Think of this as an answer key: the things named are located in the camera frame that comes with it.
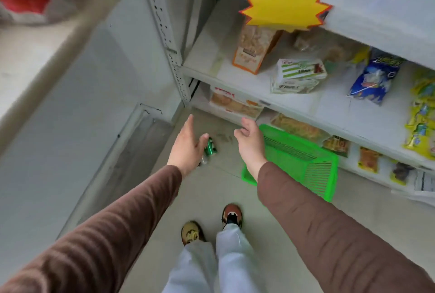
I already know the yellow left shoe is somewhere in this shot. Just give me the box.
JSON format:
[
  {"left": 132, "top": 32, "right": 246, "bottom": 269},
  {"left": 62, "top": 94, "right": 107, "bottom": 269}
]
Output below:
[{"left": 181, "top": 220, "right": 206, "bottom": 246}]

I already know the yellow starburst tag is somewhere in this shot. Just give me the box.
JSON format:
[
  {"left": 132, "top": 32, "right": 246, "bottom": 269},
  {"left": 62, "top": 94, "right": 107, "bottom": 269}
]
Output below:
[{"left": 239, "top": 0, "right": 333, "bottom": 33}]

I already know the red right shoe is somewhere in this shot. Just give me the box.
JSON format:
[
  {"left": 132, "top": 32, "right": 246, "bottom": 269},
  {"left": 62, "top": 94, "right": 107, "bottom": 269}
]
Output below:
[{"left": 221, "top": 203, "right": 244, "bottom": 230}]

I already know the clear pastry bag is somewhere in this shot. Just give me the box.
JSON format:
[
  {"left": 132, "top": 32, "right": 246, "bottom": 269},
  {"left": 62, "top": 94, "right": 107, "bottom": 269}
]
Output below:
[{"left": 319, "top": 37, "right": 361, "bottom": 72}]

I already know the person's left leg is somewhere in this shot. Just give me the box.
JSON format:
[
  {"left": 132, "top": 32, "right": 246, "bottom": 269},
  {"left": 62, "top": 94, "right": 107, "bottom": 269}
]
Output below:
[{"left": 162, "top": 241, "right": 218, "bottom": 293}]

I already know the person's right hand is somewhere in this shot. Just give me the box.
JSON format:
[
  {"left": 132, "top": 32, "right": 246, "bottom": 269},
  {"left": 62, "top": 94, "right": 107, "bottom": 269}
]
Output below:
[{"left": 233, "top": 117, "right": 268, "bottom": 181}]

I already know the small yellow snack packet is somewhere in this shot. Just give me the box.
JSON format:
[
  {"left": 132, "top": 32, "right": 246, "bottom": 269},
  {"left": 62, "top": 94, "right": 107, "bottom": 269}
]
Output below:
[{"left": 352, "top": 46, "right": 371, "bottom": 65}]

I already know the green plastic basket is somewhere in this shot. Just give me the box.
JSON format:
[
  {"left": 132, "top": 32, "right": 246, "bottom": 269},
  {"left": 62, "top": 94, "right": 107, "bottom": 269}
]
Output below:
[{"left": 241, "top": 123, "right": 340, "bottom": 203}]

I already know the person's leg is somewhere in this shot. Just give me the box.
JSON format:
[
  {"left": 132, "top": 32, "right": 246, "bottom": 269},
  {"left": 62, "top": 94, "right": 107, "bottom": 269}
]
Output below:
[
  {"left": 216, "top": 224, "right": 266, "bottom": 293},
  {"left": 162, "top": 241, "right": 218, "bottom": 293}
]

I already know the dark snack packet yellow label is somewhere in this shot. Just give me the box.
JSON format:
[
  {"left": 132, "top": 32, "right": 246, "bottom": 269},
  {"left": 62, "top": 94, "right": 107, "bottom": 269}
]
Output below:
[{"left": 390, "top": 161, "right": 415, "bottom": 186}]

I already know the blue snack bag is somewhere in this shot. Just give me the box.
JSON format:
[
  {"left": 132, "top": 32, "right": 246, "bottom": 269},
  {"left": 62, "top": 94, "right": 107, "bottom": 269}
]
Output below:
[{"left": 347, "top": 49, "right": 405, "bottom": 106}]

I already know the large fish crisp bag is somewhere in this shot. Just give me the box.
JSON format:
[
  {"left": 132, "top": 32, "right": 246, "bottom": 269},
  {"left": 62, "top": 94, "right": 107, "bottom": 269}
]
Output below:
[
  {"left": 270, "top": 113, "right": 330, "bottom": 144},
  {"left": 209, "top": 86, "right": 264, "bottom": 120}
]

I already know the orange snack packet yellow label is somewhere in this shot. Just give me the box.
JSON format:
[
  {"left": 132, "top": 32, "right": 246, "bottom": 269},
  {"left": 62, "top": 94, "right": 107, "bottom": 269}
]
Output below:
[{"left": 358, "top": 147, "right": 382, "bottom": 173}]

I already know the green 7up can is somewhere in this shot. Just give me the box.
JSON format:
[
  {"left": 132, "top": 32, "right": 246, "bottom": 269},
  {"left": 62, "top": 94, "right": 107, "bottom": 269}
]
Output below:
[{"left": 203, "top": 137, "right": 218, "bottom": 157}]

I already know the person's right forearm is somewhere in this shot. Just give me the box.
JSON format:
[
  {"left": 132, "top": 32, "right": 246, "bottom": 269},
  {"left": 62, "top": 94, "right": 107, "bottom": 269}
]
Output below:
[{"left": 257, "top": 161, "right": 435, "bottom": 293}]

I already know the person's right leg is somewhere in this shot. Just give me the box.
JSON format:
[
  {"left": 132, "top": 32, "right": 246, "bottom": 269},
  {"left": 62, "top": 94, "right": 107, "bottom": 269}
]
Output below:
[{"left": 216, "top": 224, "right": 266, "bottom": 293}]

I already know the person's left forearm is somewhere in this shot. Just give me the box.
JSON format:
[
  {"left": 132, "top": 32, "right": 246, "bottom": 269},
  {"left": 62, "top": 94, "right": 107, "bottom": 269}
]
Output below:
[{"left": 0, "top": 165, "right": 183, "bottom": 293}]

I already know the yellow rice cracker packet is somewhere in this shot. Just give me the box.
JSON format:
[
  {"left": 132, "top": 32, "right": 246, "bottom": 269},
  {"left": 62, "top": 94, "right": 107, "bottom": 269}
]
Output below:
[{"left": 322, "top": 135, "right": 351, "bottom": 158}]

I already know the person's left hand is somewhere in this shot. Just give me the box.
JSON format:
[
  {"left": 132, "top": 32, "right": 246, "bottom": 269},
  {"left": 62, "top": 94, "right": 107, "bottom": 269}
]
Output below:
[{"left": 166, "top": 114, "right": 210, "bottom": 178}]

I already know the green white snack box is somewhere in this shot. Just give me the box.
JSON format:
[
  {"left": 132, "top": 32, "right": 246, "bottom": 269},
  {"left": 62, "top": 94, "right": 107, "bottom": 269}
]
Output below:
[{"left": 271, "top": 58, "right": 328, "bottom": 95}]

